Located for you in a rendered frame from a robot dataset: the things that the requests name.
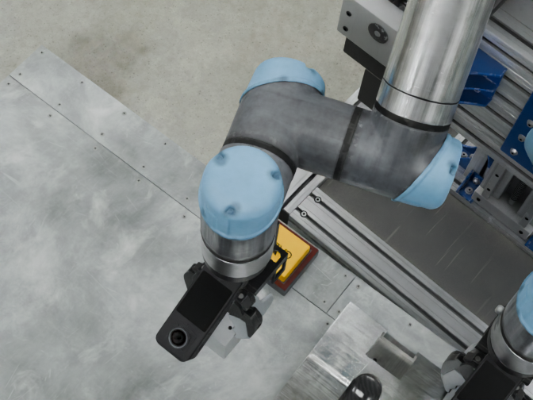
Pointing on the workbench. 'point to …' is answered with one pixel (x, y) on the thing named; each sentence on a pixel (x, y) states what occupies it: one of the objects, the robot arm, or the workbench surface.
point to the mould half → (358, 365)
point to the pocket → (391, 355)
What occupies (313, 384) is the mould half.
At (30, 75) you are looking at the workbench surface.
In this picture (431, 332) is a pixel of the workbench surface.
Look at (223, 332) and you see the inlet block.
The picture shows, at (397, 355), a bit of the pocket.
